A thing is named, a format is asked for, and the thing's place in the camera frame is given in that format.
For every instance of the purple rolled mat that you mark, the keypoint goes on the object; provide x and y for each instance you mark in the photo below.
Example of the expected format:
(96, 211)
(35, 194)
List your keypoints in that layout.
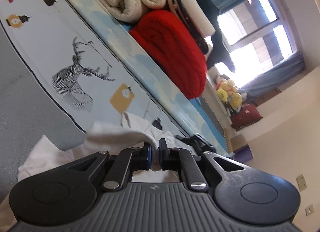
(243, 154)

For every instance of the white t-shirt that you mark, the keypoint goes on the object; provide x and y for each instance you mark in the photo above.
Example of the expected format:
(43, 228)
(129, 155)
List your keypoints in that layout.
(132, 132)

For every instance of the red folded quilt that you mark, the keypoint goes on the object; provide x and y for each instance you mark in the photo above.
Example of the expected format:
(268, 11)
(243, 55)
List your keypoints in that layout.
(168, 42)

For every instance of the light blue patterned blanket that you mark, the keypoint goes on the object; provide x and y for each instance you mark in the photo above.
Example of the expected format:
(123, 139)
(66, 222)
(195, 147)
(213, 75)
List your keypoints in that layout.
(149, 74)

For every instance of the wall socket plate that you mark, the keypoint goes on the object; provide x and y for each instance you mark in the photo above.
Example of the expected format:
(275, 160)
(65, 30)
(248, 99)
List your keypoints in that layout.
(309, 210)
(301, 182)

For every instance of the deer print bed sheet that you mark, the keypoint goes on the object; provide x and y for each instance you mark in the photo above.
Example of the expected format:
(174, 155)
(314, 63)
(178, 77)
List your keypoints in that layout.
(75, 67)

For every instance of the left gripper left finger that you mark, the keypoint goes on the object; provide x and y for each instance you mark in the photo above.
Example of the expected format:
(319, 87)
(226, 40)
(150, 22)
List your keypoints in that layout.
(121, 167)

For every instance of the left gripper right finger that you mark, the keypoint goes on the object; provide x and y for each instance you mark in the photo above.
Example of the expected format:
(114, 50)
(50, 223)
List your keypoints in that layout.
(182, 161)

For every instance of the dark red pillow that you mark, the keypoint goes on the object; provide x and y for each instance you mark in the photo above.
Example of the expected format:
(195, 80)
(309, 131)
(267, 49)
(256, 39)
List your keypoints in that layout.
(248, 115)

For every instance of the yellow bear plush toy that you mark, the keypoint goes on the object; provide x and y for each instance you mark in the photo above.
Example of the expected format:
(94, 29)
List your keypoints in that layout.
(228, 94)

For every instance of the right blue curtain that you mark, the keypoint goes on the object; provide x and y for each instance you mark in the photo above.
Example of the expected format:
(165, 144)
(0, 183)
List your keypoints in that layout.
(278, 75)

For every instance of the window with white frame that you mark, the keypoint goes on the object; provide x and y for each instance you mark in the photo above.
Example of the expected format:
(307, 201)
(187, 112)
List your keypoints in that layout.
(258, 34)

